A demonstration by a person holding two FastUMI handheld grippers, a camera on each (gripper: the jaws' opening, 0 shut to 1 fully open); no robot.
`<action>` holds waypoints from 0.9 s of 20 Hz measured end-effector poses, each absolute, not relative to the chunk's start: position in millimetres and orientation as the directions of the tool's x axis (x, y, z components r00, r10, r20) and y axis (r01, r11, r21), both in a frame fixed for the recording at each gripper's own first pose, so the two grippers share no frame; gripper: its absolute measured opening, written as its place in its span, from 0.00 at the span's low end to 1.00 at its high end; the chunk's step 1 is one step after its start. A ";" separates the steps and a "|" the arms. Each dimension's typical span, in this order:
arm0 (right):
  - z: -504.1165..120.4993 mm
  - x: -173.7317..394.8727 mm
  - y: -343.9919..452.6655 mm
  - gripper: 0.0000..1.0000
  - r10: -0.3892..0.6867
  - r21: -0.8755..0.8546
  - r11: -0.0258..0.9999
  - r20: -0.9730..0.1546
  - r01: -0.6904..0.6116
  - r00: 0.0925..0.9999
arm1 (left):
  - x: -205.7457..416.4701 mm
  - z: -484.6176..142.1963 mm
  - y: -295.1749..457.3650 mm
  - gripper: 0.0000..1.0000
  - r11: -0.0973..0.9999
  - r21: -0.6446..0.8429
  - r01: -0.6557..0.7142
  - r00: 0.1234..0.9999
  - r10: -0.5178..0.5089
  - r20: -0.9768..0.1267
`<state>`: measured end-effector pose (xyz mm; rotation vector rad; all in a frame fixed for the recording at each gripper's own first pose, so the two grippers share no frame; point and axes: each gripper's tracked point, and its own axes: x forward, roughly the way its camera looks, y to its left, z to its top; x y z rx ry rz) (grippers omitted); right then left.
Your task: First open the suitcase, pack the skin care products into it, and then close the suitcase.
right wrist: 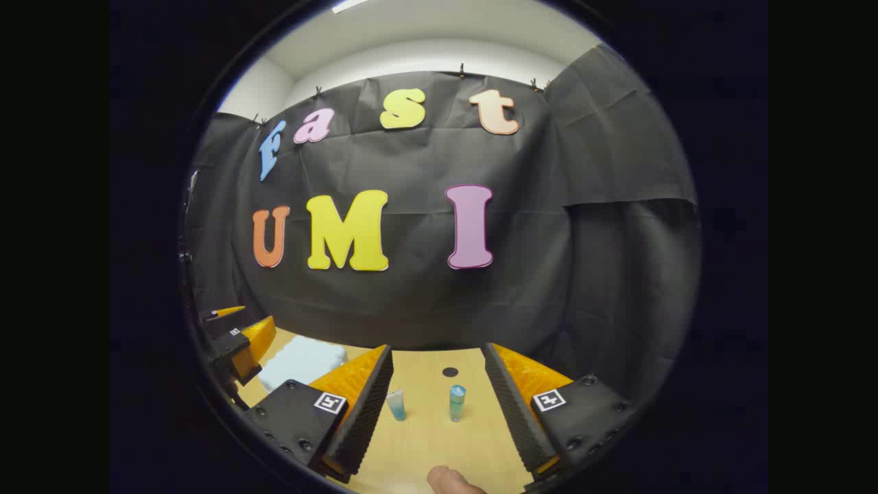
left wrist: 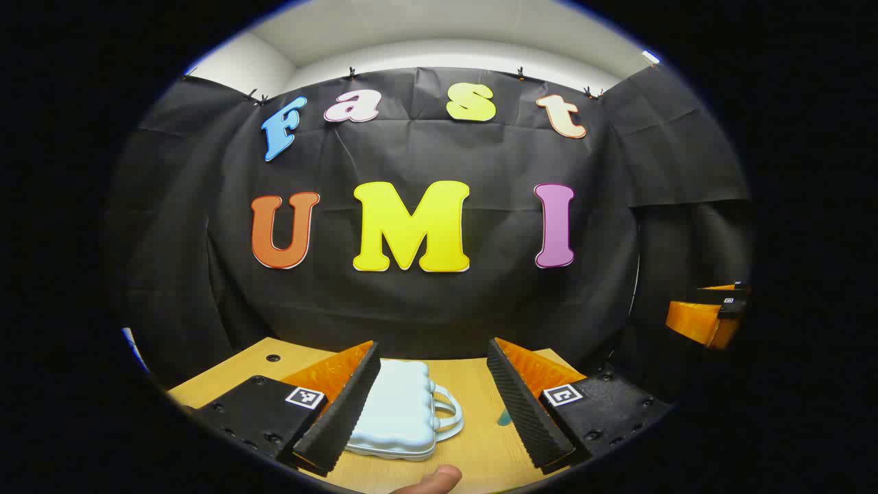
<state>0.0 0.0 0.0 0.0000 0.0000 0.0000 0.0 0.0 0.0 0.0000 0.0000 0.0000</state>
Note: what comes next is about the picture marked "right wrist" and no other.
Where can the white blue skincare tube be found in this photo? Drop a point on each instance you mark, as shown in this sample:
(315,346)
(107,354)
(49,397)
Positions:
(396,406)

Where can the black backdrop cloth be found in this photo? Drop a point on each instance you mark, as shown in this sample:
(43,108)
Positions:
(411,302)

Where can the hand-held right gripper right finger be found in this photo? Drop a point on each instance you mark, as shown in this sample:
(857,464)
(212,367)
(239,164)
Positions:
(514,418)

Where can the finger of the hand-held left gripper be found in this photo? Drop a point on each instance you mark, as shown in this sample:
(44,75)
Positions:
(218,321)
(236,353)

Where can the blue skincare bottle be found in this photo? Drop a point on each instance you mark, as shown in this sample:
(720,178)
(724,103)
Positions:
(457,403)

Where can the ceiling light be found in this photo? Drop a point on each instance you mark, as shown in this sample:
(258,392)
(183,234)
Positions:
(348,5)

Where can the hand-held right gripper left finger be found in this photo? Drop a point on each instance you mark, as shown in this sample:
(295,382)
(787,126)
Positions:
(360,425)

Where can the light blue suitcase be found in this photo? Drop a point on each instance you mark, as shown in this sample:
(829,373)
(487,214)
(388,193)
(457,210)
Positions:
(302,360)

